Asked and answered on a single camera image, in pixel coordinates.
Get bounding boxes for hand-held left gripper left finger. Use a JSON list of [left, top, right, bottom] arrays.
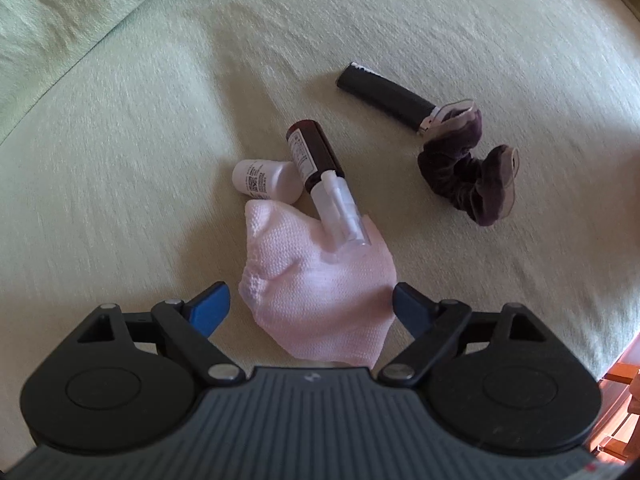
[[75, 282, 246, 387]]

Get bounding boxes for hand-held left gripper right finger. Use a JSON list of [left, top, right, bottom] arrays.
[[377, 283, 548, 387]]

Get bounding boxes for pale knit sock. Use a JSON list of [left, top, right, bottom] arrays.
[[237, 200, 397, 367]]

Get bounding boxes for white pill bottle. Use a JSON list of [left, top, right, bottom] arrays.
[[231, 160, 302, 205]]

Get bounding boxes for brown spray bottle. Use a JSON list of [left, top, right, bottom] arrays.
[[286, 120, 371, 263]]

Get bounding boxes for black tube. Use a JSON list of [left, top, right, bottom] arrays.
[[337, 62, 441, 135]]

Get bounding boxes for light green sofa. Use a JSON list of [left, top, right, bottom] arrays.
[[0, 0, 640, 461]]

